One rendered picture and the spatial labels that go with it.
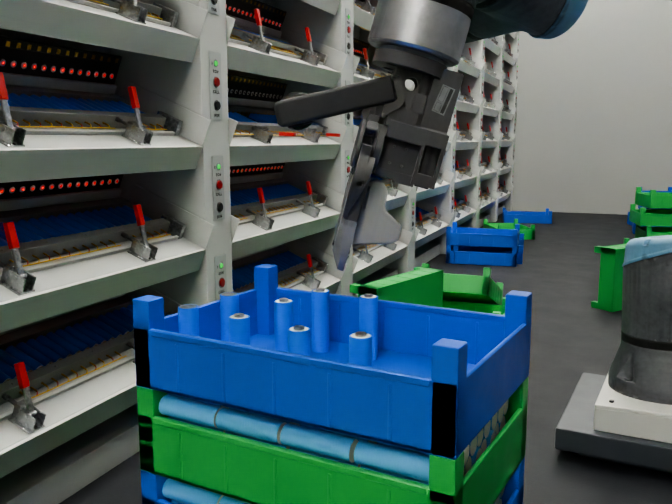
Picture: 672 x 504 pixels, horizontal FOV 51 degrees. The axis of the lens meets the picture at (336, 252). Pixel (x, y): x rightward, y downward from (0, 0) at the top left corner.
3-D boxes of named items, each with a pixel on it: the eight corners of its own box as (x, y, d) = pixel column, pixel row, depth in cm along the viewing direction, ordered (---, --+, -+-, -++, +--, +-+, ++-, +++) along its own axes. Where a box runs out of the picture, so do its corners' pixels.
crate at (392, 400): (529, 375, 65) (533, 291, 64) (455, 461, 48) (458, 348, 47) (265, 332, 80) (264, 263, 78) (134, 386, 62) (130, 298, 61)
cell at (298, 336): (314, 401, 58) (314, 325, 57) (303, 408, 56) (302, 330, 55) (296, 397, 59) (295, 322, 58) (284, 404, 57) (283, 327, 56)
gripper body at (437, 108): (432, 197, 65) (469, 68, 63) (343, 173, 65) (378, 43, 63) (421, 191, 73) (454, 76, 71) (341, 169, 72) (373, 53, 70)
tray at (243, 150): (335, 159, 193) (347, 126, 190) (222, 167, 138) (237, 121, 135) (274, 131, 199) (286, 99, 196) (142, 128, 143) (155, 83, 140)
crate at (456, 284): (440, 302, 232) (442, 279, 233) (501, 308, 225) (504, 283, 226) (418, 289, 204) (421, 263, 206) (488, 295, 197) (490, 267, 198)
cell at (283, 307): (297, 363, 67) (296, 297, 66) (287, 368, 66) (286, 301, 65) (281, 360, 68) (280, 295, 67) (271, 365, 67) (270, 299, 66)
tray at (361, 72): (406, 101, 254) (421, 64, 250) (347, 90, 199) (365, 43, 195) (357, 80, 260) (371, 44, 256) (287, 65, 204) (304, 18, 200)
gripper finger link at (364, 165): (359, 221, 64) (383, 128, 64) (343, 217, 64) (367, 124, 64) (355, 223, 68) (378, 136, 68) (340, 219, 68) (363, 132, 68)
